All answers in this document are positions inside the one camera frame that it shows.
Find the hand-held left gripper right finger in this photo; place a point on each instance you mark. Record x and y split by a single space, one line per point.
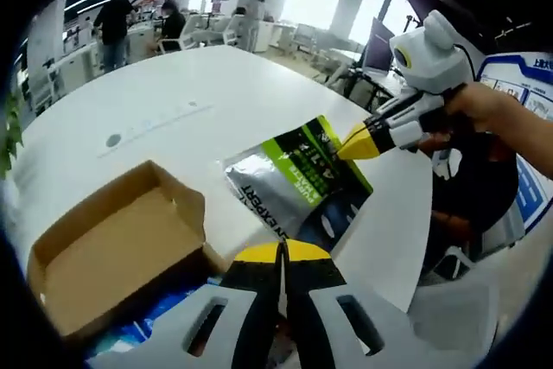
315 300

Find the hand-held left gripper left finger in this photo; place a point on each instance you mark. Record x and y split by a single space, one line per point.
250 300

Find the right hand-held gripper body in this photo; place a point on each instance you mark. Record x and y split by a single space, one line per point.
427 58

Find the blue soft wipes pack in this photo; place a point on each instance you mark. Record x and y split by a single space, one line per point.
151 304

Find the silver green soft pouch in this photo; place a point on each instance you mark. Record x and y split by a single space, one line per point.
276 179

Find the brown cardboard shoe box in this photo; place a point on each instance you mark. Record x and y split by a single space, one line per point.
108 248

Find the person's right hand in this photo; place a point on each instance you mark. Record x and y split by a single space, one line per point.
473 107

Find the dark purple monitor screen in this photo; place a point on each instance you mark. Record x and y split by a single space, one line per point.
378 45

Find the grey mesh office chair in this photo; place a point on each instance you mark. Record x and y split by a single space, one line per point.
304 34

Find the white office chair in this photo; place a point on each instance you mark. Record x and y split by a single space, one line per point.
229 29
192 32

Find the green potted plant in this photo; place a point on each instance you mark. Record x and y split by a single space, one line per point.
8 135

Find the black frame desk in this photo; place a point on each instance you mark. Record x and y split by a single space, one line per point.
371 84

